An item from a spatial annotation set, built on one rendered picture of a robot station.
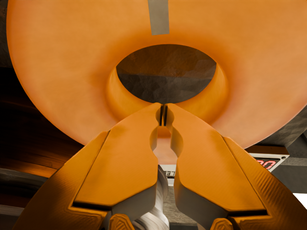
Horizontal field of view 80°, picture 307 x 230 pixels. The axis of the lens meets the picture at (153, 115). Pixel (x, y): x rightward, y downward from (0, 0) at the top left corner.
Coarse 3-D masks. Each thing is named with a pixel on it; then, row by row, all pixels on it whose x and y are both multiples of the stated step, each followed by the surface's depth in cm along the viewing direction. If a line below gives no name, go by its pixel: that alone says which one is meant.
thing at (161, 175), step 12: (0, 72) 26; (12, 72) 26; (0, 84) 24; (12, 84) 24; (0, 96) 18; (12, 96) 19; (24, 96) 23; (12, 108) 19; (24, 108) 19; (36, 108) 19
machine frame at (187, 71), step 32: (0, 0) 14; (0, 32) 16; (0, 64) 19; (128, 64) 18; (160, 64) 18; (192, 64) 18; (160, 96) 29; (192, 96) 28; (288, 128) 33; (192, 224) 86
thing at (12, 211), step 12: (0, 192) 16; (12, 192) 17; (24, 192) 17; (36, 192) 17; (0, 204) 16; (12, 204) 16; (24, 204) 16; (0, 216) 17; (12, 216) 17; (0, 228) 17; (144, 228) 27
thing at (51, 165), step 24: (0, 120) 18; (24, 120) 18; (48, 120) 19; (0, 144) 16; (24, 144) 17; (48, 144) 18; (72, 144) 19; (0, 168) 14; (24, 168) 15; (48, 168) 16; (144, 216) 23
